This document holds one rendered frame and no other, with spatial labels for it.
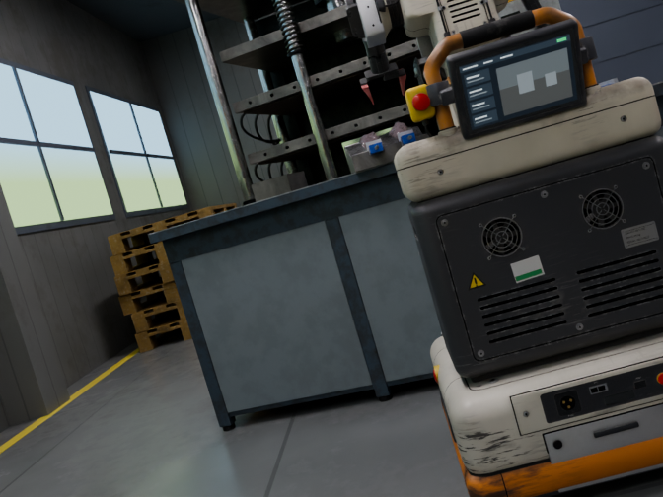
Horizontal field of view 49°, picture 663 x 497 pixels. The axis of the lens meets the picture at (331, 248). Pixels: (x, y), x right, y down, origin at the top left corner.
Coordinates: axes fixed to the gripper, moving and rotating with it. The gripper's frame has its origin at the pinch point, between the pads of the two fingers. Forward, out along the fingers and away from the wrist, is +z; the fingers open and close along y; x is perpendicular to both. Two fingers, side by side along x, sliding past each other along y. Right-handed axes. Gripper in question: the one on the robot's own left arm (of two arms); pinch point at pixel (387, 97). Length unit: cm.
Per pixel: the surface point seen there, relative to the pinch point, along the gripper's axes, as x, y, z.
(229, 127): -102, 69, 32
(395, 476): 89, 27, 67
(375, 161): 3.9, 9.2, 18.3
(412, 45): -94, -21, 17
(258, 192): -27, 54, 32
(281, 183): -25, 45, 30
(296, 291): 5, 49, 58
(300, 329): 10, 51, 71
